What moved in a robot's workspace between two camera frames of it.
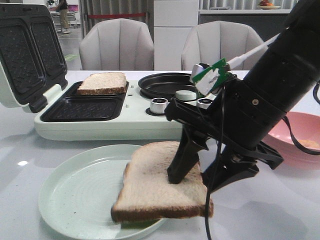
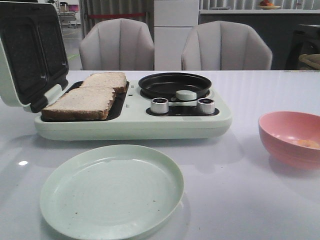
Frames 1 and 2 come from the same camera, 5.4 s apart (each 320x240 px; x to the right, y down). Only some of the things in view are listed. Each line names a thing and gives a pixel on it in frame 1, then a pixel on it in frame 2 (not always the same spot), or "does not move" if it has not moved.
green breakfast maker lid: (32, 60) does not move
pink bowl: (306, 127) does not move
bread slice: (146, 193) -> (91, 101)
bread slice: (103, 83) does not move
